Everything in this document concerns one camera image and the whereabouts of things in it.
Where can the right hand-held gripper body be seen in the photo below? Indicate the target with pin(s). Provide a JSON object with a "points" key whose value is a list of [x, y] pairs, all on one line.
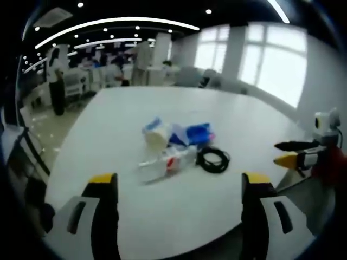
{"points": [[324, 135]]}

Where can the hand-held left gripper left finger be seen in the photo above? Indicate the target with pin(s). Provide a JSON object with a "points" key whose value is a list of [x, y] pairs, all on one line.
{"points": [[89, 216]]}

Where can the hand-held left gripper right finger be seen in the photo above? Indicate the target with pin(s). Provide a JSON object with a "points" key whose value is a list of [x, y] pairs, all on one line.
{"points": [[267, 214]]}

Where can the blue plastic bag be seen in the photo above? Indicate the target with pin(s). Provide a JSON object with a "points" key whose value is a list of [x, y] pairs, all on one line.
{"points": [[199, 133]]}

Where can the white tissue roll pack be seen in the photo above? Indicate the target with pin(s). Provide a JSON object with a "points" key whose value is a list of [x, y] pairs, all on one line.
{"points": [[155, 135]]}

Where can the blue and white packet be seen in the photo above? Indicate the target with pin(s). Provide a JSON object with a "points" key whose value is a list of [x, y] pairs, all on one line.
{"points": [[177, 135]]}

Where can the white window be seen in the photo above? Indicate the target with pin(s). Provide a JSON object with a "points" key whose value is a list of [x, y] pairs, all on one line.
{"points": [[252, 58]]}

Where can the white table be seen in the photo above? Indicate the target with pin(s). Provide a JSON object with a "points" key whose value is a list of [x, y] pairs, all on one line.
{"points": [[168, 151]]}

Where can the grey chair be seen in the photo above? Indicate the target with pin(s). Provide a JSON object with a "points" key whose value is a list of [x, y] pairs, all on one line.
{"points": [[187, 77]]}

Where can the white shelf cart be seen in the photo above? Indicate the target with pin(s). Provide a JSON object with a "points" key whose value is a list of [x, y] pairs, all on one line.
{"points": [[74, 82]]}

